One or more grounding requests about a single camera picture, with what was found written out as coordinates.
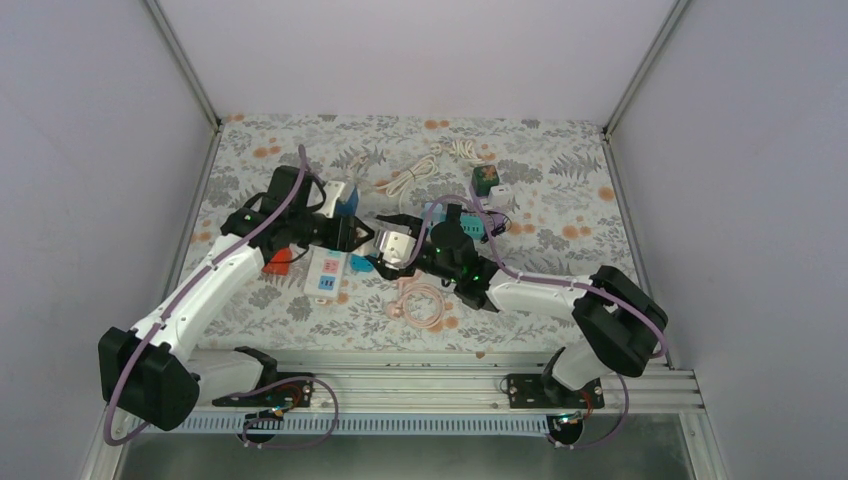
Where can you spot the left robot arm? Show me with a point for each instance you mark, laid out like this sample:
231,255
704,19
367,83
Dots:
152,370

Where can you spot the white cube adapter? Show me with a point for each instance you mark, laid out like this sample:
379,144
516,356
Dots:
500,196

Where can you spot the purple power strip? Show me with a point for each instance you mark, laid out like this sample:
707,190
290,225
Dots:
480,203

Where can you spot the red cube socket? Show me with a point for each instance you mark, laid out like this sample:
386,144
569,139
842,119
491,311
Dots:
280,263

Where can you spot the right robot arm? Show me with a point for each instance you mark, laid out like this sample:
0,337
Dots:
622,326

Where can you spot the black power adapter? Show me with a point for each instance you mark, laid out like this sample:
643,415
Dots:
494,222

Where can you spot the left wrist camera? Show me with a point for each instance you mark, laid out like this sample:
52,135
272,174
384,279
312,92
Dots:
331,189

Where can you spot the dark blue cube socket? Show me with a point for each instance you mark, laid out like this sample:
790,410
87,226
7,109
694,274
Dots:
347,200

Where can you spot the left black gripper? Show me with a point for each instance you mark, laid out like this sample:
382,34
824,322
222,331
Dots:
342,237

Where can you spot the small cyan cube socket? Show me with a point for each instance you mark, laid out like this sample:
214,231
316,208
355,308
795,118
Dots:
360,264

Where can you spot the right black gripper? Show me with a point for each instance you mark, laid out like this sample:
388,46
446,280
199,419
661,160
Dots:
404,218

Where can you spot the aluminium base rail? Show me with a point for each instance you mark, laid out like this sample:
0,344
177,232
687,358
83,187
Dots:
404,393

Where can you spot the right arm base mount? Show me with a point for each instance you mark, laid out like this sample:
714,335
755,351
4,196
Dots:
539,391

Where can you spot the white multicolour power strip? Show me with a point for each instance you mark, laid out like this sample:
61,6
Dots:
325,274

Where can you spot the dark green cube socket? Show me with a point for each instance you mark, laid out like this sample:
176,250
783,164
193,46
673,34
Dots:
483,179

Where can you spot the floral table mat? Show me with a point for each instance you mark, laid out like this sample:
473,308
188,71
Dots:
565,221

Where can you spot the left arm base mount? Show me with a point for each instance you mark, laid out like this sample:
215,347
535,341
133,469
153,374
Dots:
275,400

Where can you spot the teal power strip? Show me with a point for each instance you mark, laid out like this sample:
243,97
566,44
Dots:
472,225

